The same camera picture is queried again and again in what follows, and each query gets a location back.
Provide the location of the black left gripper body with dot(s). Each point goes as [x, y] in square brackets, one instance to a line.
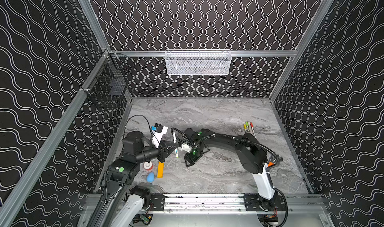
[161, 152]

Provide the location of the red white tape roll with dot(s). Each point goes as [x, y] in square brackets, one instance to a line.
[148, 166]

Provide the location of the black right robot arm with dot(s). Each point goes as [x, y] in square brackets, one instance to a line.
[254, 157]

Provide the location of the yellow rectangular block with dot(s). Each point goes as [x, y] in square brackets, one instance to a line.
[160, 172]

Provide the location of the blue egg-shaped sponge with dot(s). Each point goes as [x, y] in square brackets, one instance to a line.
[150, 177]

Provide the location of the white pen red cap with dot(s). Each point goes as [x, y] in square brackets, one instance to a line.
[252, 129]

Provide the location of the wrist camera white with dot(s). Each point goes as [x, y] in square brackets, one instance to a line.
[185, 147]
[158, 131]

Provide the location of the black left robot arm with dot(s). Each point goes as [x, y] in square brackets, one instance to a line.
[118, 204]

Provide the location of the black wire mesh basket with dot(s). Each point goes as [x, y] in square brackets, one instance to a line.
[108, 89]

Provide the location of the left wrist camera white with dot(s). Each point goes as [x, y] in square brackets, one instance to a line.
[158, 131]

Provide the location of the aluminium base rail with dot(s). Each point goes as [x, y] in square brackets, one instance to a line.
[232, 204]

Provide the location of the white pen green end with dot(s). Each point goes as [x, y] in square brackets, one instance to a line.
[176, 146]

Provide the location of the white wire mesh basket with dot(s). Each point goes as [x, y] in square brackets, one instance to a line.
[198, 62]

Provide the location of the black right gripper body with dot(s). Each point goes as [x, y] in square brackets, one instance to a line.
[192, 156]

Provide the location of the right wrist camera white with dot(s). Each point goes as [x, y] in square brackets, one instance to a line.
[185, 147]

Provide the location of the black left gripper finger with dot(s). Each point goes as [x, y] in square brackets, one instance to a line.
[171, 150]
[169, 144]

